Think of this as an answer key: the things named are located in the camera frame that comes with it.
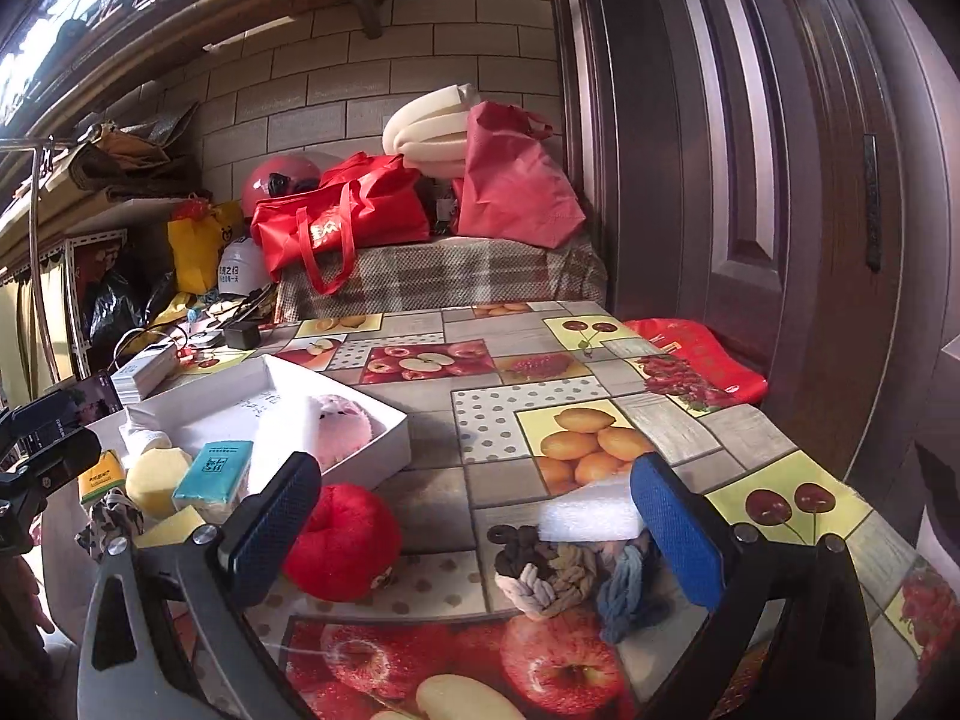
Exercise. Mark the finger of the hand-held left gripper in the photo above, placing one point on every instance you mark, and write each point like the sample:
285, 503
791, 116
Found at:
64, 457
22, 510

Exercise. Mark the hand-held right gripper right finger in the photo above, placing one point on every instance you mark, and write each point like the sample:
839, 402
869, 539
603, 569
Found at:
675, 532

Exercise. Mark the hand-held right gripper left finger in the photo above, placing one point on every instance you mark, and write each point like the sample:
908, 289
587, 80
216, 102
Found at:
274, 517

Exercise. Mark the white foam sheet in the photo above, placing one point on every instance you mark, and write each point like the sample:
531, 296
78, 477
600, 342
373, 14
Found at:
592, 519

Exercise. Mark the pink plush toy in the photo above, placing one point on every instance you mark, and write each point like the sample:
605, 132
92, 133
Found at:
341, 431

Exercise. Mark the white cardboard box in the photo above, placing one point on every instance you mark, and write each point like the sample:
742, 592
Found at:
225, 397

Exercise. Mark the person's left hand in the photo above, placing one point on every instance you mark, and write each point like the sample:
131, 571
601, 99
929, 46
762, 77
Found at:
34, 596

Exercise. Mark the green yellow packet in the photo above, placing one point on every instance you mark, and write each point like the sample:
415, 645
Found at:
101, 476

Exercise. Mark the red plush apple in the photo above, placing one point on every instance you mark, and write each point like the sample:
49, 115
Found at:
341, 540

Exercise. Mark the leopard print scrunchie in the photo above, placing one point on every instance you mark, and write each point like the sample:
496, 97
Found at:
105, 521

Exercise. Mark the smartphone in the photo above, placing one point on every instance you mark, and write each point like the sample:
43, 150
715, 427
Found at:
103, 391

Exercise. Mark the teal tissue packet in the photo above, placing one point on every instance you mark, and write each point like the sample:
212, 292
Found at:
214, 469

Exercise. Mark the white tube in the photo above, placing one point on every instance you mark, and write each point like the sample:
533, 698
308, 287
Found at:
146, 439

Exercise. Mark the pale yellow sponge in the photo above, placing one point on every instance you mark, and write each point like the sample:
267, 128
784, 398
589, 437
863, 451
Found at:
154, 480

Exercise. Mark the white power strip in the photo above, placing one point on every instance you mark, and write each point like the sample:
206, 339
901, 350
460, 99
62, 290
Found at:
146, 371

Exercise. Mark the black plastic bag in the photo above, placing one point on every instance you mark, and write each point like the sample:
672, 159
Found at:
120, 296

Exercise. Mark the flat red printed bag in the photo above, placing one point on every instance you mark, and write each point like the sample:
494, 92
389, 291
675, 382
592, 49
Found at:
697, 360

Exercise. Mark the black charger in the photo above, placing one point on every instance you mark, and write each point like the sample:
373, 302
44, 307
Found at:
241, 335

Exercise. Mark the red printed box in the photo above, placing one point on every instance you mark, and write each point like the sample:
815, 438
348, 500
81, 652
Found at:
97, 266

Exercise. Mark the metal pole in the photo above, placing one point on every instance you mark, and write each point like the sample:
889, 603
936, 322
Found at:
41, 255

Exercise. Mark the fruit print tablecloth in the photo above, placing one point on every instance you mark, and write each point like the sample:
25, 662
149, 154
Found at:
487, 405

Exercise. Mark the yellow bag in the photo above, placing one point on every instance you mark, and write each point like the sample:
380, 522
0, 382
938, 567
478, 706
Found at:
199, 247

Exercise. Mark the white helmet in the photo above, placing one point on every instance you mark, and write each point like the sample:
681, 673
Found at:
241, 266

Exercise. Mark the plaid cloth covered bench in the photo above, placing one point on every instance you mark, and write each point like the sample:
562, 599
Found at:
450, 274

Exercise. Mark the pile of cardboard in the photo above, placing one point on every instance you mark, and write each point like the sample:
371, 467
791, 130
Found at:
120, 157

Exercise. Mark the red tote bag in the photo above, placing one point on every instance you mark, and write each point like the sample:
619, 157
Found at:
337, 217

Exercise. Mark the red helmet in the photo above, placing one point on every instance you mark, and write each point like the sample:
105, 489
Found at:
277, 180

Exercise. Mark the dark box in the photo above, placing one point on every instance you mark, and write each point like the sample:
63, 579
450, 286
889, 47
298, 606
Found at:
446, 206

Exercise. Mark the pink-red nonwoven bag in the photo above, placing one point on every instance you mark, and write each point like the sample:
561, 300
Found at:
517, 187

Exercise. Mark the brown panelled door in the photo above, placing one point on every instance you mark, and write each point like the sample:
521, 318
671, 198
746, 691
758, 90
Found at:
712, 127

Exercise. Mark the white foam roll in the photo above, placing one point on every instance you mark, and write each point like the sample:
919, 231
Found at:
427, 131

